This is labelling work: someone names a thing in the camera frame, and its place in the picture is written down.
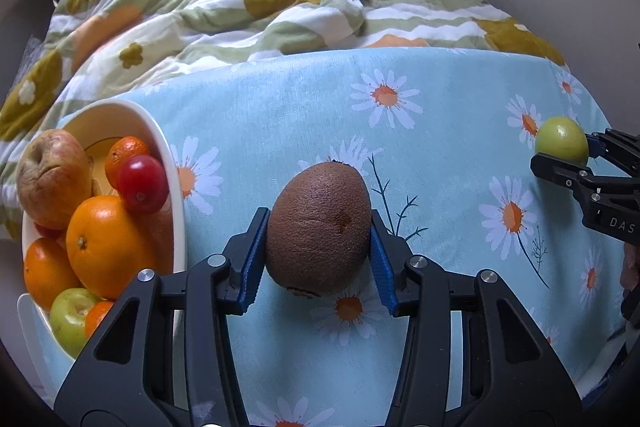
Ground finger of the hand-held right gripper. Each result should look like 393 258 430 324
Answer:
531 152 606 198
587 129 640 178

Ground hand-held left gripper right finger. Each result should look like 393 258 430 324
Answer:
369 209 583 427

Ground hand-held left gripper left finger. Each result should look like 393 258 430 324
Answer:
52 207 273 427

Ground large green apple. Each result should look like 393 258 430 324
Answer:
535 117 590 168

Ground brown kiwi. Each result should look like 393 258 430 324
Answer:
264 159 373 299

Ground white and yellow bowl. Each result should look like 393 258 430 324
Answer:
17 99 188 373

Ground red tomato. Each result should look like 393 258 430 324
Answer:
117 155 170 214

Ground large orange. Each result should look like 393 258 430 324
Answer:
66 195 156 300

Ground small tangerine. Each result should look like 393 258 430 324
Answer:
105 136 152 190
84 300 116 340

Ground small green apple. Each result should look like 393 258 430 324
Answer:
49 288 103 358

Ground medium orange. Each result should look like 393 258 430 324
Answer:
23 237 81 312

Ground person's right hand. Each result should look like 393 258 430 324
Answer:
620 243 640 295

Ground blue daisy tablecloth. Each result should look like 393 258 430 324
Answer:
37 47 631 427

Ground wrinkled red-yellow apple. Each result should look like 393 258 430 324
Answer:
16 129 95 230

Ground green and yellow floral blanket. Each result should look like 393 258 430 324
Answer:
0 0 571 243

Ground grey headboard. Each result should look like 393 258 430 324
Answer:
0 0 56 108

